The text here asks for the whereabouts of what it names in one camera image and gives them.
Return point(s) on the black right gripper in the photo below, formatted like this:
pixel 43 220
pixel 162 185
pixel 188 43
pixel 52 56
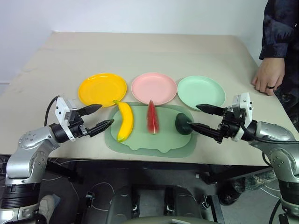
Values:
pixel 230 127

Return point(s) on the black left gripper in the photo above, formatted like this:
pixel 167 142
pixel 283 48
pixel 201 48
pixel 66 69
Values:
pixel 78 127

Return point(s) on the dark patterned sleeve forearm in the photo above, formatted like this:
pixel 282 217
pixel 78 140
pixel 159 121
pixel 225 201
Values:
pixel 276 30

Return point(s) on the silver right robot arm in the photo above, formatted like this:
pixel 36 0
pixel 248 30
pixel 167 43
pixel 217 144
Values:
pixel 275 140

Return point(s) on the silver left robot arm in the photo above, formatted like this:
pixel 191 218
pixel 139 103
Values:
pixel 35 144

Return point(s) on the yellow plate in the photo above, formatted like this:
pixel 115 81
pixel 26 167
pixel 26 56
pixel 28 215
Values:
pixel 102 89

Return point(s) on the light green plate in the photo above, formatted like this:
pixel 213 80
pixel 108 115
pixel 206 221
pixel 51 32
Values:
pixel 201 91

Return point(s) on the pink plate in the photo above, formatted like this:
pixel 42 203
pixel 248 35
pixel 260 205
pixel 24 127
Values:
pixel 154 87

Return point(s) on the person's bare hand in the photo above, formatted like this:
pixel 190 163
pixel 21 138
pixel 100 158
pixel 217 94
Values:
pixel 268 72

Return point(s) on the dark green avocado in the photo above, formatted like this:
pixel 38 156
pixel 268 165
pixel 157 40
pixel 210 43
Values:
pixel 181 123

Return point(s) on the yellow banana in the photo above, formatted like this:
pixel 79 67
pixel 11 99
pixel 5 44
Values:
pixel 126 121

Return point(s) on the green silicone mat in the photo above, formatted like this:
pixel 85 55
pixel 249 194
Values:
pixel 144 141

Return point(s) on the red watermelon slice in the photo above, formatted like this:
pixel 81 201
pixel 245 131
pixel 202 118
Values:
pixel 152 119

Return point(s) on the camouflage trouser leg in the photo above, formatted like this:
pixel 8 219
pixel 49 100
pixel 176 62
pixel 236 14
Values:
pixel 254 180

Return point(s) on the black shoe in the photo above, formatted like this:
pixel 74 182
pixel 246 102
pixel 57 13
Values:
pixel 227 197

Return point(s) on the dark rounded shape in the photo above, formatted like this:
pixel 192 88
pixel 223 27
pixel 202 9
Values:
pixel 184 203
pixel 121 203

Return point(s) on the person in dark patterned clothes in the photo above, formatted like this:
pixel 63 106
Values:
pixel 293 93

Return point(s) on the grey white shoe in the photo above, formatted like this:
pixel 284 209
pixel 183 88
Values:
pixel 47 206

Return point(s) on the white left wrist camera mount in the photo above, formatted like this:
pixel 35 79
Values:
pixel 61 109

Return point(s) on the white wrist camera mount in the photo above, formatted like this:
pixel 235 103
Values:
pixel 246 102
pixel 61 109

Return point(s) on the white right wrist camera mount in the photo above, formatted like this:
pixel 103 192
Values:
pixel 246 102

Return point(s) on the black metal table frame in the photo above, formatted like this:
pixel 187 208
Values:
pixel 140 166

